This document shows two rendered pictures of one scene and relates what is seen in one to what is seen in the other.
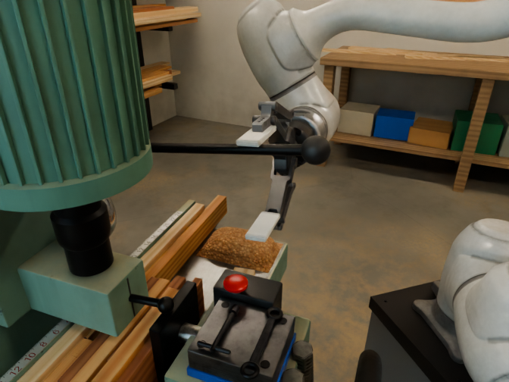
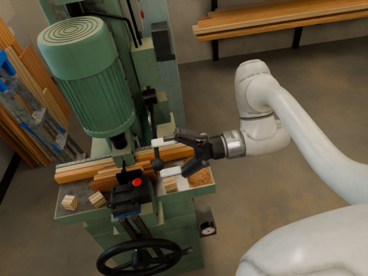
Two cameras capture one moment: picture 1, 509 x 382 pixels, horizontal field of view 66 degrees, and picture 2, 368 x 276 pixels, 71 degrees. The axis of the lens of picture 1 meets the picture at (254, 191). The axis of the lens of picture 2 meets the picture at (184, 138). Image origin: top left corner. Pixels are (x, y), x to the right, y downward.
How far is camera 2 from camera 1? 0.71 m
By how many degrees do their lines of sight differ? 54
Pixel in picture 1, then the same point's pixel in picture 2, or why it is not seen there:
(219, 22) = not seen: outside the picture
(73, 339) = not seen: hidden behind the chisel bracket
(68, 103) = (83, 114)
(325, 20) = (261, 96)
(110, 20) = (92, 98)
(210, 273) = not seen: hidden behind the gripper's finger
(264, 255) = (193, 180)
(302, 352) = (133, 216)
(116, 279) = (118, 154)
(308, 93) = (248, 127)
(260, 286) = (143, 189)
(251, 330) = (125, 197)
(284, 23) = (245, 85)
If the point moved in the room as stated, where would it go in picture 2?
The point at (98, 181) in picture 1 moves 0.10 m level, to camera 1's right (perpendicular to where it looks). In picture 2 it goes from (93, 133) to (103, 154)
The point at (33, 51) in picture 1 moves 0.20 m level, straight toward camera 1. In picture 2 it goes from (73, 102) to (10, 151)
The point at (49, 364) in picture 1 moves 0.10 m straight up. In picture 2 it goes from (106, 161) to (97, 144)
